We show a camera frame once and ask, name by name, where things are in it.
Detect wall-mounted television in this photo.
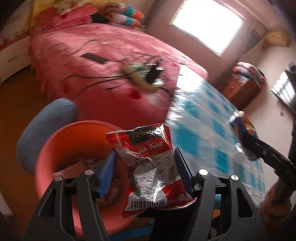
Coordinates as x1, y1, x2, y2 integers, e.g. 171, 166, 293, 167
270, 70, 296, 115

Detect black phone on bed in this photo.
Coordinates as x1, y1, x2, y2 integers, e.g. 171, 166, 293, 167
81, 53, 109, 64

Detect folded pink blanket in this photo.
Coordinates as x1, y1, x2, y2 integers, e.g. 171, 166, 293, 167
34, 4, 96, 32

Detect blue round stool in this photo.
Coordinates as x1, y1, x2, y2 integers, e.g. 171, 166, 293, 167
16, 98, 78, 175

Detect lower striped bolster pillow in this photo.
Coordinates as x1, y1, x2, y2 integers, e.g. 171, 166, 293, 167
107, 12, 141, 27

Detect folded blankets on cabinet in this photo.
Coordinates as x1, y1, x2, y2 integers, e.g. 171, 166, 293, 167
232, 62, 266, 81

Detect upper striped bolster pillow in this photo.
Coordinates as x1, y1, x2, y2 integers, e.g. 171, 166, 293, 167
103, 2, 144, 19

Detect blue white checkered tablecloth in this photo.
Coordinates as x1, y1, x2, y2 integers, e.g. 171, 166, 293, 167
166, 65, 265, 206

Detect window with white frame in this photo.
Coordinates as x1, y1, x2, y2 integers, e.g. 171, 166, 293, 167
170, 0, 245, 56

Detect pink floral bed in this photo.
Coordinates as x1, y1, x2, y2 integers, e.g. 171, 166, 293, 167
30, 24, 208, 130

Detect floral small pillow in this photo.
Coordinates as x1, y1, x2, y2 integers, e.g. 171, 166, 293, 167
53, 0, 90, 15

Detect operator hand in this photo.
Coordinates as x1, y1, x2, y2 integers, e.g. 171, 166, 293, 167
259, 179, 293, 235

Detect white plastic bottle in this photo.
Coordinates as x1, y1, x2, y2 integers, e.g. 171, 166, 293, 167
233, 143, 246, 165

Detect striped bolster pillow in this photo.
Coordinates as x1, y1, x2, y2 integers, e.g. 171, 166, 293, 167
103, 2, 144, 19
107, 12, 141, 27

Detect red Teh Tarik packet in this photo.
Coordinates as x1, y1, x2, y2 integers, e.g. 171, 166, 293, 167
106, 123, 195, 217

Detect orange plastic trash bin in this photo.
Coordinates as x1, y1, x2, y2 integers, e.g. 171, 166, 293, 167
35, 120, 134, 235

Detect white bedside table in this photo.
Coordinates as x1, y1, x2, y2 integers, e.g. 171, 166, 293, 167
1, 34, 31, 82

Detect power strip with chargers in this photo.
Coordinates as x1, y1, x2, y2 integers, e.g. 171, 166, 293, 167
121, 61, 165, 92

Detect brown wooden cabinet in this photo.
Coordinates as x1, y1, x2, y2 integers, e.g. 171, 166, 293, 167
218, 71, 265, 110

